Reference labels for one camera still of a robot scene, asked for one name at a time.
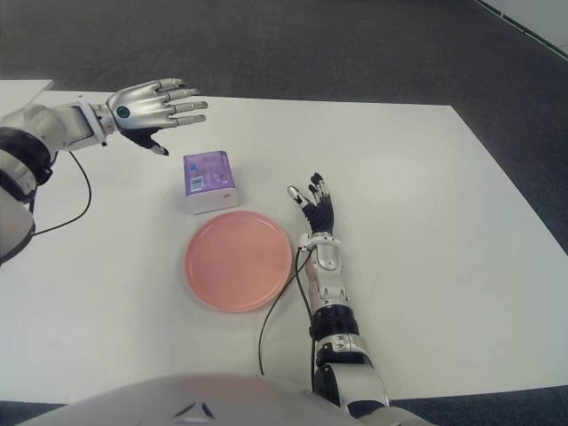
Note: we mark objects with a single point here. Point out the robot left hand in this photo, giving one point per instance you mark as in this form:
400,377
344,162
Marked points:
146,106

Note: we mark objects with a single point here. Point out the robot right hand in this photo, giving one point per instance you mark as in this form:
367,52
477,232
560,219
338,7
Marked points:
320,213

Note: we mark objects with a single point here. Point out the purple tissue paper pack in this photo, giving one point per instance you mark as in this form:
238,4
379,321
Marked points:
208,177

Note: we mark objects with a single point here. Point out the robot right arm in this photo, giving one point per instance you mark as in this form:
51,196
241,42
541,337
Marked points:
328,257

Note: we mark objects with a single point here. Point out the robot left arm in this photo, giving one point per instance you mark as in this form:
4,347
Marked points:
49,124

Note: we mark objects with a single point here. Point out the pink round plate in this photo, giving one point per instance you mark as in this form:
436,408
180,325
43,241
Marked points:
239,264

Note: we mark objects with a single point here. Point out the white side table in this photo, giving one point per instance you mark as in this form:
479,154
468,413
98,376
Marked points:
22,91

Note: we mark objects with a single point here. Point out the grey robot torso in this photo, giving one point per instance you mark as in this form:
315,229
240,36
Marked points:
177,399

